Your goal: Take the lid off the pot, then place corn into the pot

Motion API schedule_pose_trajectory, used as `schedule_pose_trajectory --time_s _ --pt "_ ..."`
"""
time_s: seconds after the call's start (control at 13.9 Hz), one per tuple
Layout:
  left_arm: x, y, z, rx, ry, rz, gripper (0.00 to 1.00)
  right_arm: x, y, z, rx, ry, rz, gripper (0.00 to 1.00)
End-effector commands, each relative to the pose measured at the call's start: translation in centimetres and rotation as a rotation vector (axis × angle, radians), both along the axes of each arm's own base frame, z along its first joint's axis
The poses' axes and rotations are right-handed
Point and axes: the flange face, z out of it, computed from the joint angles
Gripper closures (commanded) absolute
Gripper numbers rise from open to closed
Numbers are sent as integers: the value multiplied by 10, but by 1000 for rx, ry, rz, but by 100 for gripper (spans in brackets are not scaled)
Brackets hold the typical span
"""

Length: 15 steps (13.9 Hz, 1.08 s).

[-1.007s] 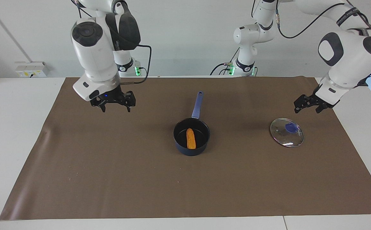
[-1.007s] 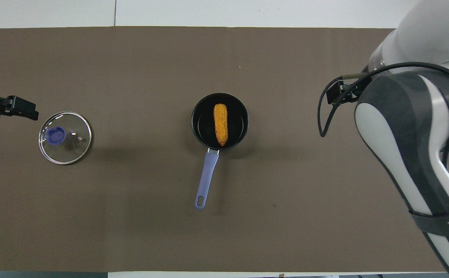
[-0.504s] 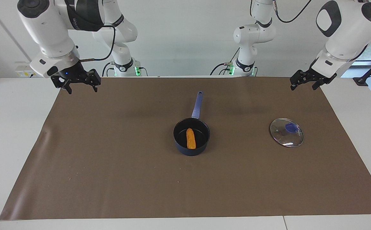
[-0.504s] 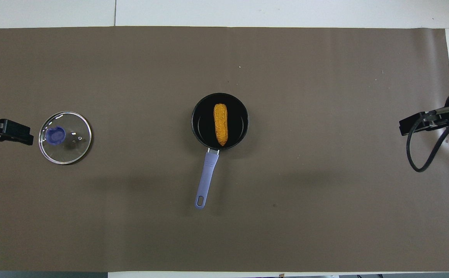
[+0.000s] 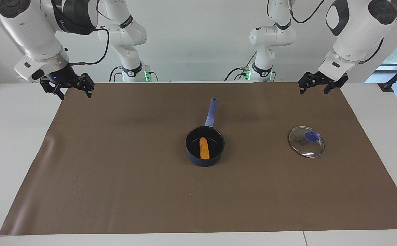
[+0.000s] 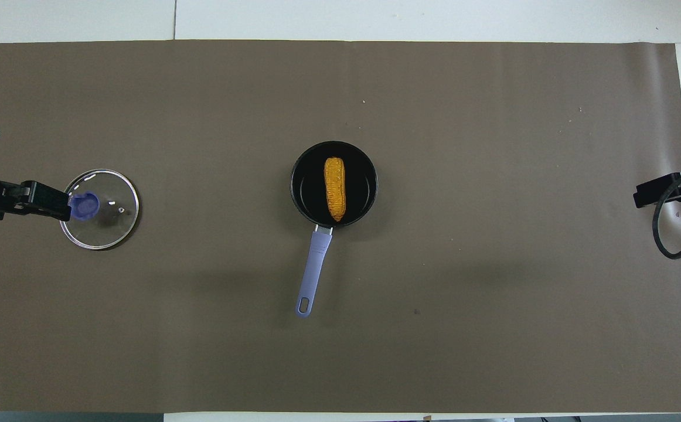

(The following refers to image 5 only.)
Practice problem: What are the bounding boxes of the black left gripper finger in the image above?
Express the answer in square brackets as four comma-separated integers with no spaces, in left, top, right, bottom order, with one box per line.
[298,71,318,95]
[323,73,350,95]

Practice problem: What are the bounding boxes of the blue pot with handle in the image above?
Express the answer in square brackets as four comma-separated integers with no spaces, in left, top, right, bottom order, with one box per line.
[185,97,225,167]

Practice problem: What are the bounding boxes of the brown table mat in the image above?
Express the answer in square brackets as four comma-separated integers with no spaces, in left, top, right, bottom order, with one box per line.
[0,82,397,236]

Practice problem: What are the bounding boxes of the glass lid with blue knob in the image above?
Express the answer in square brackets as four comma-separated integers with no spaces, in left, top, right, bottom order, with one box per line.
[288,126,326,159]

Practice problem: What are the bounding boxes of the yellow corn cob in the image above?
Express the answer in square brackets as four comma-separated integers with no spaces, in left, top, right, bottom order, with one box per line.
[199,137,211,160]

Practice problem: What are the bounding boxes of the black left arm base cable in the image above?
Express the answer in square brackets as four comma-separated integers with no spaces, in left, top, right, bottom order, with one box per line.
[224,51,258,81]

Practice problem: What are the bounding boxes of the black right arm base cable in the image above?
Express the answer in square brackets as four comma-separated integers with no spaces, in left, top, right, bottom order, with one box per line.
[109,66,124,83]

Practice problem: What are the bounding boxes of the black arm base cable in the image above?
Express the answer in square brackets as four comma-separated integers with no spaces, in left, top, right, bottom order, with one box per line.
[109,66,124,83]
[224,51,258,81]

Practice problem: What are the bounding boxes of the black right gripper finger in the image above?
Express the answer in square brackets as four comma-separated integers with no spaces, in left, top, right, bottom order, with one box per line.
[40,77,65,100]
[79,72,95,99]

